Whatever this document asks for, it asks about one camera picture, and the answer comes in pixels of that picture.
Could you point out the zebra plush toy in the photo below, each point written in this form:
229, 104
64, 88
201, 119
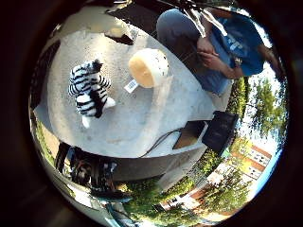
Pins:
90, 91

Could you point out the white barcode tag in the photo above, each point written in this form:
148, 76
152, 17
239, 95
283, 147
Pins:
131, 85

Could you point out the round cookie plush toy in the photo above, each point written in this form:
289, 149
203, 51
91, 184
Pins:
148, 67

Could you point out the black box case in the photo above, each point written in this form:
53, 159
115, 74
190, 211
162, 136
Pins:
220, 132

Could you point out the person in blue shirt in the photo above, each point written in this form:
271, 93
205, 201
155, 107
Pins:
221, 47

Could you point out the orange white building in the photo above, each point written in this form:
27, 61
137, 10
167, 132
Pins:
240, 167

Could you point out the black slatted plastic basket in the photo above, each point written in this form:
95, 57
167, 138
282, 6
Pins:
42, 75

